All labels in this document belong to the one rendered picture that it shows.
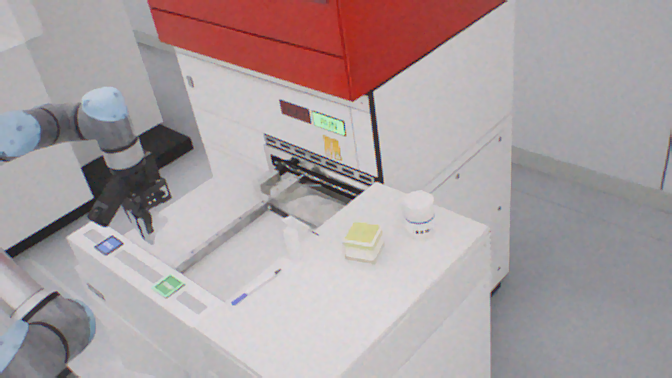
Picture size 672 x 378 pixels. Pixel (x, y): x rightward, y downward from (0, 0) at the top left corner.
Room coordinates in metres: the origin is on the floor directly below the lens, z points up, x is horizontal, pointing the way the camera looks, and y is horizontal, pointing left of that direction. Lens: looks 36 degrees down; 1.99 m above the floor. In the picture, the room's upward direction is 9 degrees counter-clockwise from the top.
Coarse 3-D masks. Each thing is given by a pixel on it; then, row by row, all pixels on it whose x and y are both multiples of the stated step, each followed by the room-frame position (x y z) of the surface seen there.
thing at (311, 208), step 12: (264, 192) 1.59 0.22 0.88; (300, 192) 1.56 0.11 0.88; (276, 204) 1.55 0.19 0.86; (288, 204) 1.51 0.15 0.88; (300, 204) 1.50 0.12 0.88; (312, 204) 1.49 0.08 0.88; (324, 204) 1.49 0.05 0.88; (336, 204) 1.48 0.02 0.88; (300, 216) 1.48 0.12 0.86; (312, 216) 1.44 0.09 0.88; (324, 216) 1.43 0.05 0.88
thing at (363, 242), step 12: (348, 228) 1.18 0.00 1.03; (360, 228) 1.17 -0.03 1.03; (372, 228) 1.16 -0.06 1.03; (348, 240) 1.13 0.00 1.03; (360, 240) 1.13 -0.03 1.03; (372, 240) 1.12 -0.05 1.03; (384, 240) 1.17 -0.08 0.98; (348, 252) 1.13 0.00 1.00; (360, 252) 1.12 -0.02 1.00; (372, 252) 1.11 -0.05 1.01; (372, 264) 1.11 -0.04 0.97
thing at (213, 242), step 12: (264, 204) 1.58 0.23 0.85; (240, 216) 1.53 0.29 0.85; (252, 216) 1.54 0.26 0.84; (228, 228) 1.49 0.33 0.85; (240, 228) 1.51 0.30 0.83; (216, 240) 1.45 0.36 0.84; (192, 252) 1.41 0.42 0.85; (204, 252) 1.42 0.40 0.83; (180, 264) 1.37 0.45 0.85; (192, 264) 1.39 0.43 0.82
